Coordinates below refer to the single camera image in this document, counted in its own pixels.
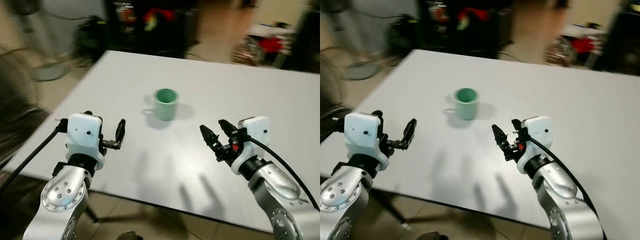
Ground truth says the round grey stand base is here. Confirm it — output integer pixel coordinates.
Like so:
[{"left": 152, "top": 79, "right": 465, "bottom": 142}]
[
  {"left": 34, "top": 62, "right": 69, "bottom": 83},
  {"left": 345, "top": 62, "right": 384, "bottom": 82}
]

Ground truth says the green ceramic mug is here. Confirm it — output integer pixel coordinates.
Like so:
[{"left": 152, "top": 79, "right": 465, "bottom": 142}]
[
  {"left": 144, "top": 88, "right": 179, "bottom": 122},
  {"left": 445, "top": 87, "right": 479, "bottom": 121}
]

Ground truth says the dark table leg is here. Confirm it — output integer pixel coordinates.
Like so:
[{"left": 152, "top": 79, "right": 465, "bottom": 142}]
[
  {"left": 82, "top": 204, "right": 101, "bottom": 224},
  {"left": 370, "top": 190, "right": 410, "bottom": 227}
]

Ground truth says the black shelf unit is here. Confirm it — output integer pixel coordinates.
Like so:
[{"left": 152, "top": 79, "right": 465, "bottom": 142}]
[
  {"left": 389, "top": 0, "right": 517, "bottom": 60},
  {"left": 74, "top": 0, "right": 202, "bottom": 60}
]

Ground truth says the red box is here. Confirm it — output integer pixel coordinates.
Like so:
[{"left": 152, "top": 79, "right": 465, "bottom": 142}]
[
  {"left": 259, "top": 36, "right": 286, "bottom": 55},
  {"left": 571, "top": 37, "right": 598, "bottom": 55}
]

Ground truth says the tall black cabinet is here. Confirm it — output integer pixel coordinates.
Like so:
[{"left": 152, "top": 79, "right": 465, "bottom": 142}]
[
  {"left": 599, "top": 4, "right": 640, "bottom": 77},
  {"left": 286, "top": 7, "right": 321, "bottom": 73}
]

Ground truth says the red item on shelf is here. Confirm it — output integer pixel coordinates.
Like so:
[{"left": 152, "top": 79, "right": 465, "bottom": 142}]
[
  {"left": 456, "top": 6, "right": 491, "bottom": 31},
  {"left": 144, "top": 7, "right": 176, "bottom": 32}
]

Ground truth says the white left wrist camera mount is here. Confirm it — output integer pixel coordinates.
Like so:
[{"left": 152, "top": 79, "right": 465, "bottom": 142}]
[
  {"left": 344, "top": 112, "right": 390, "bottom": 171},
  {"left": 65, "top": 113, "right": 106, "bottom": 171}
]

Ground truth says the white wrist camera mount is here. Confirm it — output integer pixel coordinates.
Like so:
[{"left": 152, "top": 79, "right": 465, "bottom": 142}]
[
  {"left": 344, "top": 112, "right": 390, "bottom": 171},
  {"left": 230, "top": 116, "right": 272, "bottom": 174},
  {"left": 515, "top": 115, "right": 554, "bottom": 174},
  {"left": 65, "top": 113, "right": 106, "bottom": 171}
]

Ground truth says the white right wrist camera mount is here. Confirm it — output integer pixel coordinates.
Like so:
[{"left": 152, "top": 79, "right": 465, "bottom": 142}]
[
  {"left": 230, "top": 116, "right": 272, "bottom": 174},
  {"left": 515, "top": 115, "right": 554, "bottom": 174}
]

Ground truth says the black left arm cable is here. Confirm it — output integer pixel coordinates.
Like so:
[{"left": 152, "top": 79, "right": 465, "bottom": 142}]
[
  {"left": 0, "top": 118, "right": 69, "bottom": 197},
  {"left": 320, "top": 116, "right": 349, "bottom": 145}
]

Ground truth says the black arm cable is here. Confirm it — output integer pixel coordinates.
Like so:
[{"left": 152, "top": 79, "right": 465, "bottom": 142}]
[
  {"left": 526, "top": 135, "right": 609, "bottom": 240},
  {"left": 0, "top": 118, "right": 69, "bottom": 197},
  {"left": 244, "top": 135, "right": 321, "bottom": 211},
  {"left": 320, "top": 116, "right": 349, "bottom": 145}
]

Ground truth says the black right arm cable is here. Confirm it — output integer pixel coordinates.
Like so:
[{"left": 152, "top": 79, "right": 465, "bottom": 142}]
[
  {"left": 526, "top": 135, "right": 609, "bottom": 240},
  {"left": 244, "top": 135, "right": 321, "bottom": 211}
]

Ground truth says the wire cage floor fan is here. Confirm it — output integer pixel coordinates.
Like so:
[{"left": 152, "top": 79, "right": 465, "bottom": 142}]
[
  {"left": 320, "top": 47, "right": 347, "bottom": 118},
  {"left": 0, "top": 44, "right": 45, "bottom": 153}
]

